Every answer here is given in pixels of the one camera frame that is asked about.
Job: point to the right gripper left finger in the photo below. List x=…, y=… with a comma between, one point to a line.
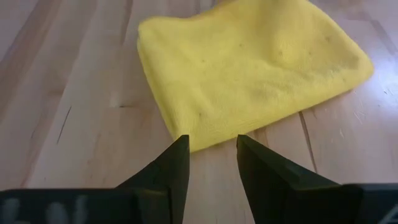
x=174, y=174

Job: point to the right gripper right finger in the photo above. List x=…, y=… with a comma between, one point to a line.
x=273, y=189

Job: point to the golden yellow microfiber towel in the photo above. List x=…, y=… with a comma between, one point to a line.
x=248, y=68

